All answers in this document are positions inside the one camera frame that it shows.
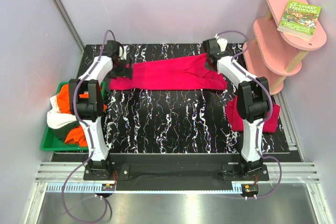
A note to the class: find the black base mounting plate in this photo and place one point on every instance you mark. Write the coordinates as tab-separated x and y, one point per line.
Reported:
226	166

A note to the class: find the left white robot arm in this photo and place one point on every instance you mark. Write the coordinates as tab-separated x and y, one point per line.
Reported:
87	105

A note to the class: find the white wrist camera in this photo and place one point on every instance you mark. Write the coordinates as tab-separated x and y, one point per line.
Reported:
122	52
222	42

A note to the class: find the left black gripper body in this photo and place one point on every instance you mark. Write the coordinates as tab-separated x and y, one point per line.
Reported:
121	71

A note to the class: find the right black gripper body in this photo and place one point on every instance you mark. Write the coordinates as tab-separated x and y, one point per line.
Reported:
206	64

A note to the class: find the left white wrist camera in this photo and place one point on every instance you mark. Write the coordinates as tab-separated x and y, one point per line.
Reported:
122	52

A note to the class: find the pink three-tier shelf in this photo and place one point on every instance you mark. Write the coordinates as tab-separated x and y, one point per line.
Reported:
275	55

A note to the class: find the folded dark pink t-shirt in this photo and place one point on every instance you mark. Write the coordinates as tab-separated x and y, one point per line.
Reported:
236	121

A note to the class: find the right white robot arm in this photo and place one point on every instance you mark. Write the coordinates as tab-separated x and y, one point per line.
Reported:
254	103

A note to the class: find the green storey treehouse book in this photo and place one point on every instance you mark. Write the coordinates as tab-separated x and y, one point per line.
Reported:
299	20

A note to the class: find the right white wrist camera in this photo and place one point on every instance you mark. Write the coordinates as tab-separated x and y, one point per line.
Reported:
222	42

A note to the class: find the orange t-shirt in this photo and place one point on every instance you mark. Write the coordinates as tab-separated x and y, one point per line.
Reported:
64	101

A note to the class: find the magenta t-shirt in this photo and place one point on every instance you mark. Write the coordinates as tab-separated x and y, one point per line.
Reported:
183	73

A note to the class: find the green plastic basket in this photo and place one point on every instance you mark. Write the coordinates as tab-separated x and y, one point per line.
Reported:
51	143

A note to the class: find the aluminium rail frame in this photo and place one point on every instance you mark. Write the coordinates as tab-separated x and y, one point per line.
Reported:
292	172

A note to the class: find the white t-shirt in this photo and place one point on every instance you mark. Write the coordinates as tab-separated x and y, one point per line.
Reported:
56	119

